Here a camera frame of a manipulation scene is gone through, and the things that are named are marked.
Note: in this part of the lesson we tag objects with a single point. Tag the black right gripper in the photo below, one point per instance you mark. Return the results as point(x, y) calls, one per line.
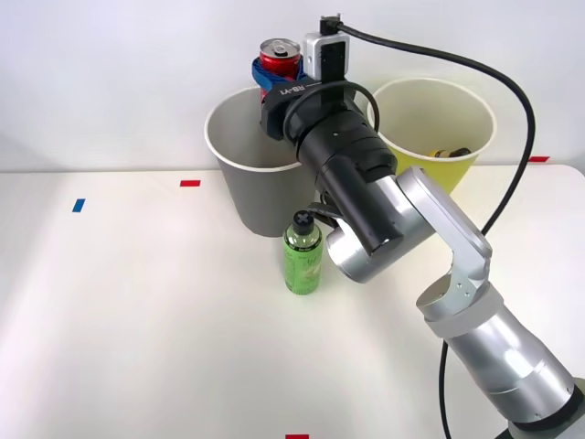
point(292, 93)

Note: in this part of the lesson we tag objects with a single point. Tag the red drink can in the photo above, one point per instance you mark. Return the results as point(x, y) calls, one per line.
point(279, 64)

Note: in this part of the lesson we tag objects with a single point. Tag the silver and black right arm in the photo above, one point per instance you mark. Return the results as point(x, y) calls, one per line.
point(356, 183)

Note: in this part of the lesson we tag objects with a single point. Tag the grey plastic waste bin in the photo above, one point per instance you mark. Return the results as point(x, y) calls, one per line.
point(256, 201)

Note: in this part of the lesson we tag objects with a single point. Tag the yellow and black small bottle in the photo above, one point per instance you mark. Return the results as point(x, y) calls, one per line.
point(450, 153)

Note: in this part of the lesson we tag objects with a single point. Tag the green plastic bottle, black cap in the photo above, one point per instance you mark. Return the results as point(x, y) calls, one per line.
point(301, 265)

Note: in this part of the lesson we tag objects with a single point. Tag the yellow-green plastic waste bin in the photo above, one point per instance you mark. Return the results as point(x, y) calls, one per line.
point(460, 171)

